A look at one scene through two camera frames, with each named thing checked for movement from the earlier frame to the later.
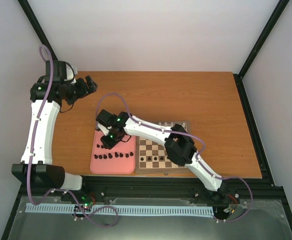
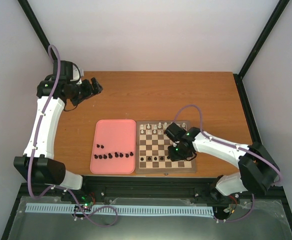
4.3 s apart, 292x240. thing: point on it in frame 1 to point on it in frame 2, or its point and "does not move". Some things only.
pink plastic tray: [120, 159] does not move
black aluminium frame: [134, 188] does not move
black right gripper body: [114, 140] to [179, 154]
